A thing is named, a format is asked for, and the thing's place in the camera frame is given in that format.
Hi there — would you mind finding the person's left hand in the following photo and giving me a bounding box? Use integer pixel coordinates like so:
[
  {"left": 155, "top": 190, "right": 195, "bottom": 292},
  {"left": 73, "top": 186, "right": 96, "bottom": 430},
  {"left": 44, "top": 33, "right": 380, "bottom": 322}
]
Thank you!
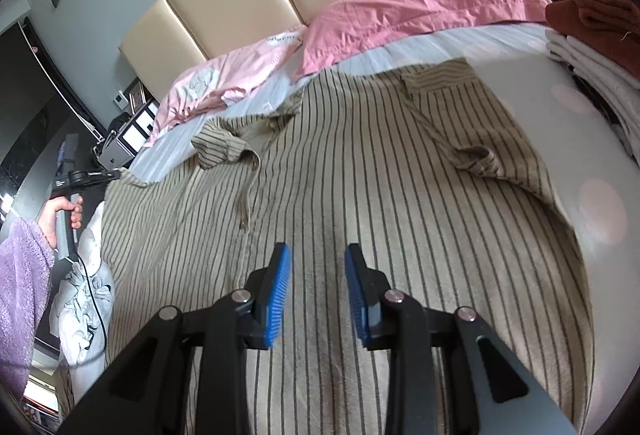
[{"left": 37, "top": 193, "right": 86, "bottom": 250}]

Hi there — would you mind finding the beige striped button shirt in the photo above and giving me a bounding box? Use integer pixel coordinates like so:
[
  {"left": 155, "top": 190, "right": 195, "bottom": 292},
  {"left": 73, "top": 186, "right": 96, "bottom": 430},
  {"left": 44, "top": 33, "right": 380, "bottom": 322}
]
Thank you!
[{"left": 101, "top": 59, "right": 593, "bottom": 434}]

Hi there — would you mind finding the rust red folded garment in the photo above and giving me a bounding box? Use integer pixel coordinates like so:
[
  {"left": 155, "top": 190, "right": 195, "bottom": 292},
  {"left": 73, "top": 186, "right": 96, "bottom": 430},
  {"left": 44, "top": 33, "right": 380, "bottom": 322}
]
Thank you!
[{"left": 546, "top": 0, "right": 639, "bottom": 77}]

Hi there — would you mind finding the grey bedside cabinet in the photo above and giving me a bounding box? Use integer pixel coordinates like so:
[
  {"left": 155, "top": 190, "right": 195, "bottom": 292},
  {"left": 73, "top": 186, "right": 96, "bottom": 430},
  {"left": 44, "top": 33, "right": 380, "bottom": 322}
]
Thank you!
[{"left": 94, "top": 113, "right": 142, "bottom": 170}]

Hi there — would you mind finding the white crumpled clothes pile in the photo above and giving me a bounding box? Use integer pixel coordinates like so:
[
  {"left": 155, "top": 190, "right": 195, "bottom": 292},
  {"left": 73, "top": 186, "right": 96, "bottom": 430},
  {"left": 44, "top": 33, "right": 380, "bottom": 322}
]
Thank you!
[{"left": 49, "top": 203, "right": 115, "bottom": 405}]

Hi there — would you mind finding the white folded clothes stack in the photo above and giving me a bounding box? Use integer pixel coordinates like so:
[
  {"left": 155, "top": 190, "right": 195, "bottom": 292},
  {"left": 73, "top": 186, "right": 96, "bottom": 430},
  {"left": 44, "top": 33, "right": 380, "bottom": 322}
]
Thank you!
[{"left": 544, "top": 28, "right": 639, "bottom": 163}]

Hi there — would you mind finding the pink pillow right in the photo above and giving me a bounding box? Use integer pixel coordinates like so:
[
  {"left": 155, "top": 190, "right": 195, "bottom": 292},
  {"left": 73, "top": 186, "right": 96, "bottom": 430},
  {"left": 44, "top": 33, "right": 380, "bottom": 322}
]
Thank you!
[{"left": 296, "top": 0, "right": 551, "bottom": 78}]

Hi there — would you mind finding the white bed sheet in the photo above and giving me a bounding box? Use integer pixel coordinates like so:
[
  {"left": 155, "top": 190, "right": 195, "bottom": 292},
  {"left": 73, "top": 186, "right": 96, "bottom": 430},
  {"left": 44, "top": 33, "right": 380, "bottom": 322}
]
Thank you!
[{"left": 132, "top": 24, "right": 639, "bottom": 434}]

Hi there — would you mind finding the purple fleece sleeve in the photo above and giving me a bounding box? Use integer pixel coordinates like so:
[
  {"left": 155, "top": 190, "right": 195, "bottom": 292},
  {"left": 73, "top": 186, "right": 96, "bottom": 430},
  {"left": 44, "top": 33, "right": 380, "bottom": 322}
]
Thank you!
[{"left": 0, "top": 218, "right": 54, "bottom": 399}]

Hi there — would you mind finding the pink printed pillow left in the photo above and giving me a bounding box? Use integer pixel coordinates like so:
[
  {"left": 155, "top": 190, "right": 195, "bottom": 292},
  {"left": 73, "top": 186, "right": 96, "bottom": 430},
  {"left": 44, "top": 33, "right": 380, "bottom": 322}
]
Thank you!
[{"left": 144, "top": 24, "right": 307, "bottom": 148}]

